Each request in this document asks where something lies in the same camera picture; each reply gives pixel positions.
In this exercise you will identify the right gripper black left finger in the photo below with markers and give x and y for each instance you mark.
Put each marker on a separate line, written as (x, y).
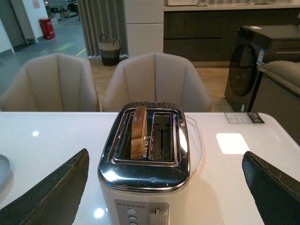
(54, 200)

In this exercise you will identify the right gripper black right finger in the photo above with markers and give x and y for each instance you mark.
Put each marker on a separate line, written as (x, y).
(276, 194)

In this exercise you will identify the grey round plate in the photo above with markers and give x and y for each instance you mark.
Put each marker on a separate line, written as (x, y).
(4, 168)

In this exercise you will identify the slice of bread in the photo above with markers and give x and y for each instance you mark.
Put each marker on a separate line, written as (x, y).
(138, 133)

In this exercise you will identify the label sticker on table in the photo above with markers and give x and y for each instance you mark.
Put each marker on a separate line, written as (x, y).
(244, 117)

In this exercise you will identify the white chrome two-slot toaster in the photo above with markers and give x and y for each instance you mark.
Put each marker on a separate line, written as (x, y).
(151, 190)

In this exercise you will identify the beige chair on left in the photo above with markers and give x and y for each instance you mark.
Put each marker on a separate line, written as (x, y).
(52, 83)

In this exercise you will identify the beige chair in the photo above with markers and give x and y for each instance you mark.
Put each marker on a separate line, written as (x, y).
(52, 83)
(157, 77)

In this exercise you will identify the grey sofa armrest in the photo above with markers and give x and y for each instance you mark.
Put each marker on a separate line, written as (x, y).
(278, 95)

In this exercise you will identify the dark front-load washing machine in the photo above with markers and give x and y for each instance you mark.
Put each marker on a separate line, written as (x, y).
(256, 45)

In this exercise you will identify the beige chair in middle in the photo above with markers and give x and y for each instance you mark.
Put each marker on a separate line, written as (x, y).
(157, 77)

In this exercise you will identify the woven laundry basket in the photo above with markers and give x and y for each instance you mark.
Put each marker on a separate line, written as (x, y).
(109, 50)

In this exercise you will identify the red box on floor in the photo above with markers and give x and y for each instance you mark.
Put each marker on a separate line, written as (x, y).
(47, 28)

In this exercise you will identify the dark kitchen counter cabinet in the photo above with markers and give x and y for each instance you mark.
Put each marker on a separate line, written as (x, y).
(210, 35)

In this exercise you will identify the grey curtain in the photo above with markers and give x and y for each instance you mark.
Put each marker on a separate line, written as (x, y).
(100, 17)

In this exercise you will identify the white tall cabinet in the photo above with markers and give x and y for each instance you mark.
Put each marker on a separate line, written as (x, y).
(144, 26)

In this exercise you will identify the white microwave on counter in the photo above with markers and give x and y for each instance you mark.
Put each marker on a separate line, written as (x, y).
(182, 2)

